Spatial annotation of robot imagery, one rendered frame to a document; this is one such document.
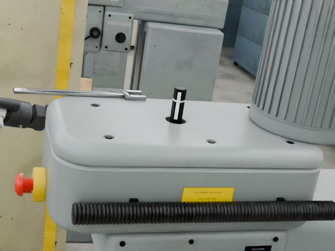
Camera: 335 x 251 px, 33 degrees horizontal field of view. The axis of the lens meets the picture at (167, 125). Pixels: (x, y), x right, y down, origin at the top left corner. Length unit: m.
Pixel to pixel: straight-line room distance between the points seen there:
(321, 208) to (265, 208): 0.10
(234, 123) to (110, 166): 0.28
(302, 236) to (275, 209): 0.14
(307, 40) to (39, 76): 1.92
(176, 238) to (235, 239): 0.11
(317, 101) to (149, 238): 0.37
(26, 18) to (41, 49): 0.16
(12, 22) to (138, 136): 1.82
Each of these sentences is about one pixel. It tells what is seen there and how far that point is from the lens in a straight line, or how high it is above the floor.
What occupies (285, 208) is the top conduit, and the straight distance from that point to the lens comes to 0.96.
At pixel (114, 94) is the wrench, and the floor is 1.90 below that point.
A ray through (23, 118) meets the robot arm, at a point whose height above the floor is 1.56.
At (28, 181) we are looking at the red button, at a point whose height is 1.77.
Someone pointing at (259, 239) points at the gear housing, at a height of 1.72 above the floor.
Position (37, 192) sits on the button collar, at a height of 1.76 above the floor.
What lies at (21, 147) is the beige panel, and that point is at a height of 1.05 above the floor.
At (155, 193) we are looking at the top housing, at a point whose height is 1.81.
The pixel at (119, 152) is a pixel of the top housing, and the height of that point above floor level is 1.88.
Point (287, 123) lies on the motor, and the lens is 1.00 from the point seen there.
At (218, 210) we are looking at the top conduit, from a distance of 0.91.
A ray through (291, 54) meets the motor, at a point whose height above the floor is 2.04.
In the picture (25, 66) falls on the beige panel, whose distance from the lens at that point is 2.72.
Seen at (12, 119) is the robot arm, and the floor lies 1.56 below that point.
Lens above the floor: 2.23
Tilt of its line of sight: 21 degrees down
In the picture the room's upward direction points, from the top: 9 degrees clockwise
